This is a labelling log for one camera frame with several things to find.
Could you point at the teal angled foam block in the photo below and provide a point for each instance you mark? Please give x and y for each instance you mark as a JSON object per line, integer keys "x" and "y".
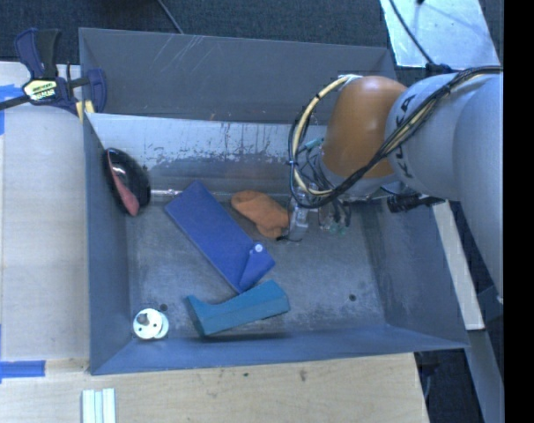
{"x": 240, "y": 309}

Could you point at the black cylinder on white bracket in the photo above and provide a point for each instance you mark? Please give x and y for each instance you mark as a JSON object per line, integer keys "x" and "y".
{"x": 405, "y": 202}

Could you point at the grey metal bin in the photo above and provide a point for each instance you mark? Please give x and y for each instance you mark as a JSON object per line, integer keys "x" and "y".
{"x": 328, "y": 280}

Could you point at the orange soft toy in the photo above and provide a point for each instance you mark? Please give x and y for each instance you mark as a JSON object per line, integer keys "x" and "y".
{"x": 262, "y": 212}

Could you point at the white round plastic cap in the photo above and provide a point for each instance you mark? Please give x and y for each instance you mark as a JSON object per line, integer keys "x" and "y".
{"x": 149, "y": 323}

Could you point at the black and red brush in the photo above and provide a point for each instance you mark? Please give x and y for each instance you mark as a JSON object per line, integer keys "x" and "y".
{"x": 130, "y": 179}

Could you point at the blue flat pouch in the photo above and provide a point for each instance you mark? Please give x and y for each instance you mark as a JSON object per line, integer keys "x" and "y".
{"x": 214, "y": 232}

